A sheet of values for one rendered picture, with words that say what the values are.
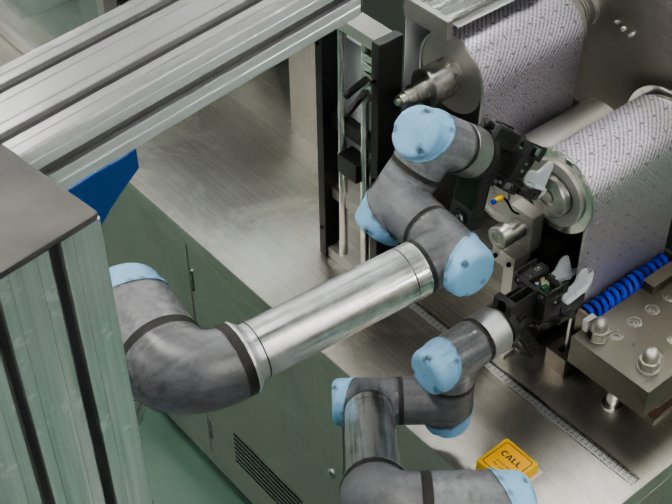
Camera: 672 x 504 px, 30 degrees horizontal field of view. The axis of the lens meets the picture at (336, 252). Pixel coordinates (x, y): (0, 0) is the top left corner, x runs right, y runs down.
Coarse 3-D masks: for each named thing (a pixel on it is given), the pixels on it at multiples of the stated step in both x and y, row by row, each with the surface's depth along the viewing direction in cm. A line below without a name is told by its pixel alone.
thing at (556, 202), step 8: (552, 176) 192; (552, 184) 191; (560, 184) 191; (552, 192) 192; (560, 192) 191; (568, 192) 191; (536, 200) 196; (544, 200) 195; (552, 200) 194; (560, 200) 192; (568, 200) 192; (544, 208) 196; (552, 208) 194; (560, 208) 192; (568, 208) 193; (552, 216) 195; (560, 216) 194
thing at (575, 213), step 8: (544, 160) 192; (552, 160) 191; (536, 168) 195; (560, 168) 190; (560, 176) 191; (568, 176) 190; (568, 184) 190; (576, 184) 190; (576, 192) 190; (576, 200) 191; (576, 208) 192; (544, 216) 199; (568, 216) 194; (576, 216) 192; (560, 224) 196; (568, 224) 195
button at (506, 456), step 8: (504, 440) 200; (496, 448) 199; (504, 448) 199; (512, 448) 199; (488, 456) 198; (496, 456) 198; (504, 456) 198; (512, 456) 198; (520, 456) 198; (528, 456) 198; (480, 464) 197; (488, 464) 196; (496, 464) 196; (504, 464) 196; (512, 464) 196; (520, 464) 196; (528, 464) 196; (536, 464) 196; (528, 472) 196; (536, 472) 198
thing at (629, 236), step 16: (656, 192) 204; (624, 208) 199; (640, 208) 203; (656, 208) 207; (608, 224) 198; (624, 224) 202; (640, 224) 206; (656, 224) 210; (592, 240) 198; (608, 240) 201; (624, 240) 205; (640, 240) 209; (656, 240) 213; (592, 256) 201; (608, 256) 204; (624, 256) 208; (640, 256) 213; (608, 272) 208; (624, 272) 212; (592, 288) 207
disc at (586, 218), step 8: (536, 152) 194; (552, 152) 191; (560, 152) 190; (560, 160) 191; (568, 160) 189; (568, 168) 190; (576, 168) 188; (576, 176) 189; (584, 176) 188; (584, 184) 189; (584, 192) 189; (584, 200) 190; (592, 200) 189; (584, 208) 191; (592, 208) 190; (584, 216) 192; (592, 216) 191; (552, 224) 199; (576, 224) 194; (584, 224) 193; (568, 232) 197; (576, 232) 195
